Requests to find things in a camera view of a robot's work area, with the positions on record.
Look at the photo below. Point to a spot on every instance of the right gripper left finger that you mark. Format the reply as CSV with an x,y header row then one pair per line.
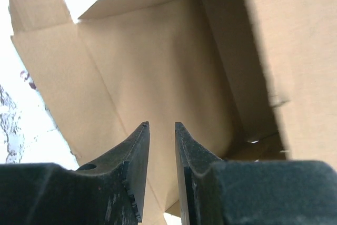
x,y
112,186

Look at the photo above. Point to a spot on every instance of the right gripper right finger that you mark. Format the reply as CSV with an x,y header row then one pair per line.
x,y
199,180

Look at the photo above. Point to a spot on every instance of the brown cardboard box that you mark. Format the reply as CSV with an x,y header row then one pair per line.
x,y
253,81

